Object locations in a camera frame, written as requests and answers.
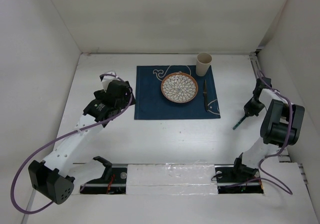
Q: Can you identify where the green-handled metal fork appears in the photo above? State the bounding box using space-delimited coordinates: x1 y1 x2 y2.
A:
232 115 247 130

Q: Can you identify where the blue whale cloth napkin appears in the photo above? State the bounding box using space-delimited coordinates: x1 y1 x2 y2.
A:
134 65 221 120

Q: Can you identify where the beige ceramic cup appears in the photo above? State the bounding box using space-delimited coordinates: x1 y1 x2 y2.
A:
196 52 212 77

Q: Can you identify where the floral orange-rimmed plate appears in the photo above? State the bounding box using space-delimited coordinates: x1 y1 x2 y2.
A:
161 72 199 103

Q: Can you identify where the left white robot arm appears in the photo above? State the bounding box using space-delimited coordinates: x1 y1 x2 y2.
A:
28 80 135 205

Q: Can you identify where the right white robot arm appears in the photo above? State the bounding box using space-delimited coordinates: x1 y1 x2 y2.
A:
231 77 305 181

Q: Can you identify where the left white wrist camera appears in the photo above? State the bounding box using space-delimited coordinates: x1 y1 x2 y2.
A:
99 70 118 91

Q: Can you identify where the aluminium side rail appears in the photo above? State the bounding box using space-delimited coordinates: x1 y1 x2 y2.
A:
245 52 305 174

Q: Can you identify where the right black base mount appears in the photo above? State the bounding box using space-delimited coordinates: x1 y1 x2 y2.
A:
211 165 264 194

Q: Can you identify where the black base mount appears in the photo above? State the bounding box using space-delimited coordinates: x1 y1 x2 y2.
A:
79 156 128 195
211 165 264 194

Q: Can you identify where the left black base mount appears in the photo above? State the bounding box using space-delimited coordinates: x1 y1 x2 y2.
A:
79 156 128 195

